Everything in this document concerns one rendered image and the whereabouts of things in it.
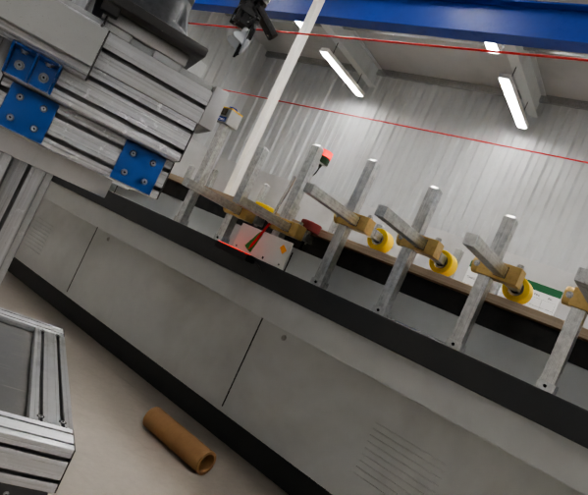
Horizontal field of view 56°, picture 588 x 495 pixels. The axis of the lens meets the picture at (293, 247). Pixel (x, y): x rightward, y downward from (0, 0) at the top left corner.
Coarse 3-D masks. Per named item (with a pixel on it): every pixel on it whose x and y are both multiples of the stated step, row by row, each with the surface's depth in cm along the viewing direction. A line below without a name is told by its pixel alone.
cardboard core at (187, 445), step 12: (156, 408) 195; (144, 420) 192; (156, 420) 189; (168, 420) 189; (156, 432) 188; (168, 432) 185; (180, 432) 184; (168, 444) 184; (180, 444) 180; (192, 444) 179; (180, 456) 180; (192, 456) 176; (204, 456) 175; (192, 468) 177; (204, 468) 179
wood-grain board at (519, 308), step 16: (176, 176) 264; (368, 256) 199; (384, 256) 191; (416, 272) 182; (432, 272) 179; (464, 288) 172; (496, 304) 166; (512, 304) 163; (544, 320) 157; (560, 320) 155
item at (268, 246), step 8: (240, 232) 208; (248, 232) 205; (256, 232) 203; (264, 232) 201; (240, 240) 207; (248, 240) 204; (264, 240) 200; (272, 240) 198; (280, 240) 196; (240, 248) 205; (256, 248) 201; (264, 248) 199; (272, 248) 197; (280, 248) 195; (288, 248) 193; (256, 256) 200; (264, 256) 198; (272, 256) 196; (280, 256) 194; (272, 264) 195; (280, 264) 193
